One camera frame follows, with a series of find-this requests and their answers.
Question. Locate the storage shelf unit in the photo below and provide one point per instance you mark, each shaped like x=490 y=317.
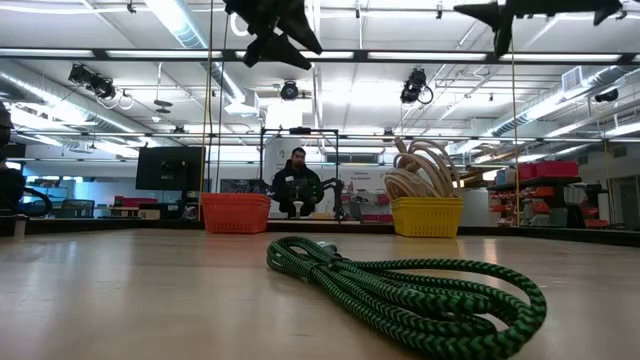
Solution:
x=550 y=181

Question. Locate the red box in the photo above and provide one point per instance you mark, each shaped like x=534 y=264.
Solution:
x=135 y=201

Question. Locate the orange plastic basket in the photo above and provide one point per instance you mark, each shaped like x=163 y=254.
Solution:
x=235 y=215

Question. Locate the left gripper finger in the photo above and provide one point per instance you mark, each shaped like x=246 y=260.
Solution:
x=282 y=52
x=302 y=30

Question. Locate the person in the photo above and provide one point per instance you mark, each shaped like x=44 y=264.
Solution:
x=295 y=180

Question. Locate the black aluminium table frame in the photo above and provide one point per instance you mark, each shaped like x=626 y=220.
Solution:
x=350 y=227

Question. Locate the black ceiling camera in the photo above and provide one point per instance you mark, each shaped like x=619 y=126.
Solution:
x=414 y=86
x=289 y=90
x=606 y=95
x=92 y=81

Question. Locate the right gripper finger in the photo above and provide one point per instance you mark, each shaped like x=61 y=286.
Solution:
x=482 y=11

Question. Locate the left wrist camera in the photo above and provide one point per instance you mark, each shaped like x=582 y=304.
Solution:
x=251 y=54

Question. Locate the yellow plastic basket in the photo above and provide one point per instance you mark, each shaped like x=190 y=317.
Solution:
x=425 y=217

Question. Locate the silver ventilation duct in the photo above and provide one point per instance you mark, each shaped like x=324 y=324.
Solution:
x=185 y=25
x=550 y=102

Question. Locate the white cup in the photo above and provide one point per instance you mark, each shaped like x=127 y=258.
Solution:
x=20 y=225

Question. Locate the black background robot arm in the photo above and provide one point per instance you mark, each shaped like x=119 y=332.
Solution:
x=340 y=192

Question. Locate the black overhead crossbar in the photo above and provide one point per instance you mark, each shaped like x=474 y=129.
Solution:
x=350 y=55

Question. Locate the black monitor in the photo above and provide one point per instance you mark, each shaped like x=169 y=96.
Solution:
x=170 y=167

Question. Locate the red storage bin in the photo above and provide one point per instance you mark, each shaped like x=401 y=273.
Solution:
x=526 y=171
x=557 y=169

